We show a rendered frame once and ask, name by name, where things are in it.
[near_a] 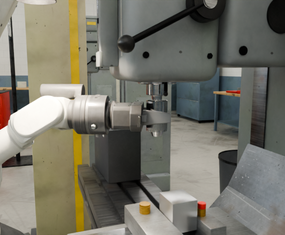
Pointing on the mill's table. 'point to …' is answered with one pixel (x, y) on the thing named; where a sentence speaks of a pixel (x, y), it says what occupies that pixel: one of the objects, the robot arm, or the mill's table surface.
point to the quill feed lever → (203, 12)
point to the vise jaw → (148, 221)
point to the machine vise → (119, 230)
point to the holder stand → (118, 155)
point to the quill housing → (166, 44)
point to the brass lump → (145, 208)
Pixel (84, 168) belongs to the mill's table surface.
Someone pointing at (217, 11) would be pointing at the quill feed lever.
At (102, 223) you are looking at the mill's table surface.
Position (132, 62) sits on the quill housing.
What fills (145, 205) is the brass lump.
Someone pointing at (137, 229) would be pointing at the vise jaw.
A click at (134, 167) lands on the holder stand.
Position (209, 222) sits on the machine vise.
